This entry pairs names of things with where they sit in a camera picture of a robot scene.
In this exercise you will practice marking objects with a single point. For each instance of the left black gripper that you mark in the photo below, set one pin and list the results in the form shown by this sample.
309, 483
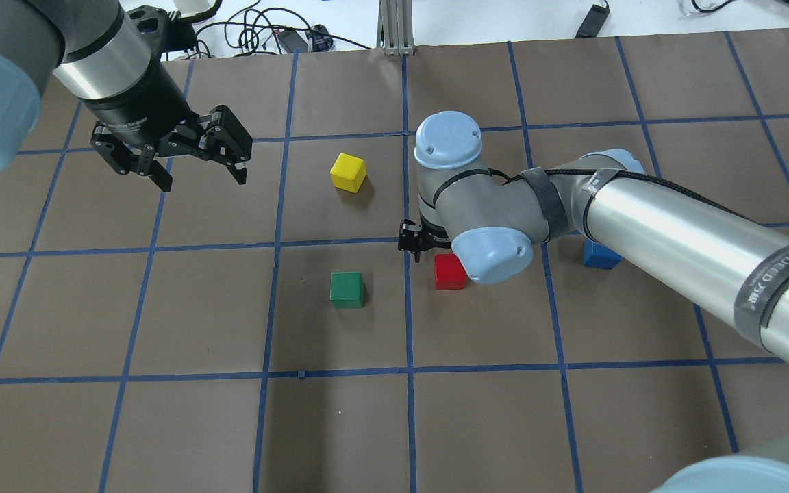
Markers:
135, 104

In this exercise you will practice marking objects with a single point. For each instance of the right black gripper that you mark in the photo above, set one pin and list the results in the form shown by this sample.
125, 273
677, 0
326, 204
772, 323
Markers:
409, 239

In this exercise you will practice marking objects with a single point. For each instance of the red block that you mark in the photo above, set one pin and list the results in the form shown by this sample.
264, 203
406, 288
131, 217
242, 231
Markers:
449, 273

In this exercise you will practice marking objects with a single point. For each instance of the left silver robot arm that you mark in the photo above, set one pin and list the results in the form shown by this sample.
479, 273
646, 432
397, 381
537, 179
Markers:
109, 59

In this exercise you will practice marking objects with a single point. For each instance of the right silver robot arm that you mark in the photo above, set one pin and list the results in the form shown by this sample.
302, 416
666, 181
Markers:
722, 262

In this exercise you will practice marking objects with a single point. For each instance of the green block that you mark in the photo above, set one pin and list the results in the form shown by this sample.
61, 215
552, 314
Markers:
347, 290

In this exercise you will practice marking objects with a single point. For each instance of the yellow block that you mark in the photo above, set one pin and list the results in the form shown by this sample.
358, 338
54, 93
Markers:
348, 172

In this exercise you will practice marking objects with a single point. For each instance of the blue block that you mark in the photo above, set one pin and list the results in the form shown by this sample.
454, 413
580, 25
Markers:
599, 257

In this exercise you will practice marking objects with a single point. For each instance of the black power adapter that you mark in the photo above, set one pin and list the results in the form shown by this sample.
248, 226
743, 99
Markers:
593, 21

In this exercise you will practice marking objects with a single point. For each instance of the aluminium frame post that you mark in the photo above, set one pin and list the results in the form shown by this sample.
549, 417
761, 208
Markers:
395, 34

